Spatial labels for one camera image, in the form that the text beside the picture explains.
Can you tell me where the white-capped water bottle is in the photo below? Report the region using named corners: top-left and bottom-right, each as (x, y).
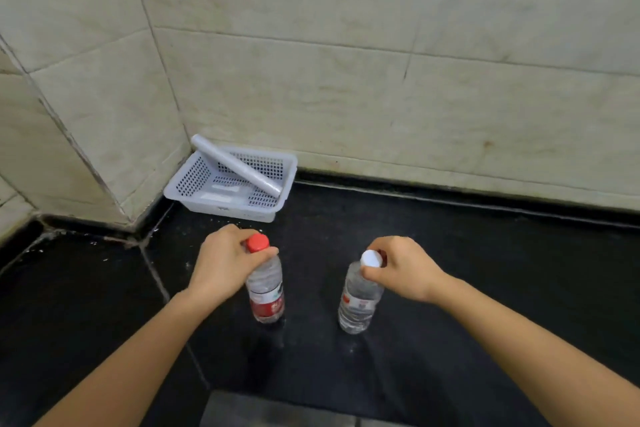
top-left (338, 250), bottom-right (385, 335)

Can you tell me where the person's right hand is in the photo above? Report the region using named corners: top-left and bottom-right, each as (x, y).
top-left (360, 236), bottom-right (449, 305)

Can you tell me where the person's left hand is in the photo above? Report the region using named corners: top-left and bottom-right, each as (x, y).
top-left (187, 224), bottom-right (280, 306)

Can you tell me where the white plastic bag roll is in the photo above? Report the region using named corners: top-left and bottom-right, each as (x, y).
top-left (190, 134), bottom-right (283, 199)

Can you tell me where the person's right forearm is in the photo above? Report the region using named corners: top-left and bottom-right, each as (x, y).
top-left (430, 275), bottom-right (640, 427)

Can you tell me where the white perforated plastic basket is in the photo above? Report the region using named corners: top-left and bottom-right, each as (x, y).
top-left (163, 144), bottom-right (299, 223)

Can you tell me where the red-capped water bottle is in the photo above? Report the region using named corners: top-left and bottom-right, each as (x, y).
top-left (244, 234), bottom-right (286, 324)

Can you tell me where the person's left forearm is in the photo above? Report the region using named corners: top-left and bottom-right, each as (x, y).
top-left (34, 288), bottom-right (213, 427)

